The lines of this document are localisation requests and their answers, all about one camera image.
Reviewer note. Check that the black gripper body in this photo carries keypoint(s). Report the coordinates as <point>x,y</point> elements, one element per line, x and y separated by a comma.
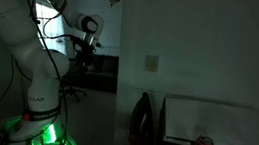
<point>85,47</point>

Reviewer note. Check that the beige light switch plate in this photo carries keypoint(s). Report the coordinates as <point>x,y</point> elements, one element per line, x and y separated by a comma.
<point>152,63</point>

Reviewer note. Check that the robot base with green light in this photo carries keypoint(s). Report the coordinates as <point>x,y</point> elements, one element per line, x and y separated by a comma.
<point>43,138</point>

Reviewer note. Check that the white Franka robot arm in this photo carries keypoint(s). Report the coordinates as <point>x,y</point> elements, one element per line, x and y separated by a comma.
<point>11,23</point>

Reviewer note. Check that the dark sofa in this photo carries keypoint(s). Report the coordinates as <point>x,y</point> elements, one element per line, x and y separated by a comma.
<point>102,73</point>

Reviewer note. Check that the black office chair base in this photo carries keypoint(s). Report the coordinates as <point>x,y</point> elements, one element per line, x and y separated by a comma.
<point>73,92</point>

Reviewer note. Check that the bright daylight window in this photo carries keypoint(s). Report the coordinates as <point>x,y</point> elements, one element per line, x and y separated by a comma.
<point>49,26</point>

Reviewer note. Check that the large white paper sheet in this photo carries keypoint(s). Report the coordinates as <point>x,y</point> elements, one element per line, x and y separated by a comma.
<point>223,127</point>

